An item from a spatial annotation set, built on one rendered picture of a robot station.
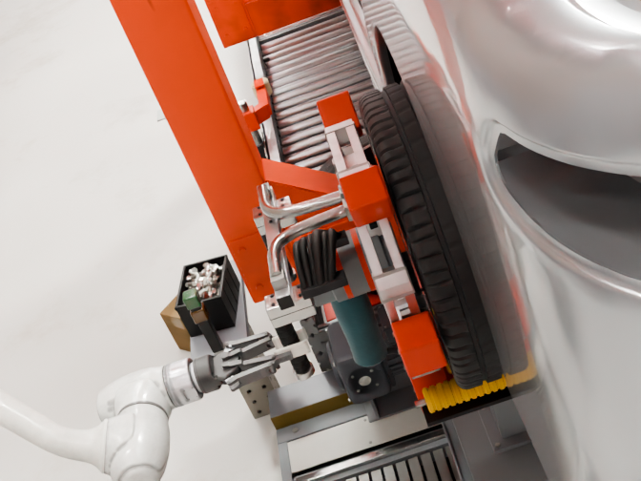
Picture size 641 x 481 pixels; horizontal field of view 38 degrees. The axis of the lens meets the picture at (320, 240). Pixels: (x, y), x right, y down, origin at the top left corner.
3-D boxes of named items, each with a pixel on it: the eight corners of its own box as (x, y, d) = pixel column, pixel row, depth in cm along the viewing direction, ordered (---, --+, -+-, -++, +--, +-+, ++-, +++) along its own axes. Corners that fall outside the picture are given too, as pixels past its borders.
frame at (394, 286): (460, 421, 189) (387, 211, 159) (429, 430, 190) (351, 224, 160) (404, 271, 234) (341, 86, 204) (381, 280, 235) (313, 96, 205)
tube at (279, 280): (370, 259, 175) (354, 215, 169) (275, 292, 176) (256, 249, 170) (355, 211, 189) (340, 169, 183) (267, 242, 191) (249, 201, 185)
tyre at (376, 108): (519, 115, 151) (437, 26, 210) (382, 164, 153) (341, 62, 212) (597, 418, 180) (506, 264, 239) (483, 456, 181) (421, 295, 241)
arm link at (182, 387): (180, 416, 186) (208, 407, 186) (162, 386, 181) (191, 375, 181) (180, 386, 194) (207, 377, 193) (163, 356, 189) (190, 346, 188)
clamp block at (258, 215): (298, 223, 207) (290, 204, 204) (260, 237, 208) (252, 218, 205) (296, 212, 212) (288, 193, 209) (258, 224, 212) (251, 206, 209)
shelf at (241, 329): (252, 351, 254) (247, 344, 252) (195, 371, 255) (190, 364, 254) (242, 264, 290) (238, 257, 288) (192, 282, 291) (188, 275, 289)
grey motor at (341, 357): (506, 399, 256) (479, 306, 237) (364, 447, 259) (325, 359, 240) (487, 357, 271) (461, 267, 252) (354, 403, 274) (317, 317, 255)
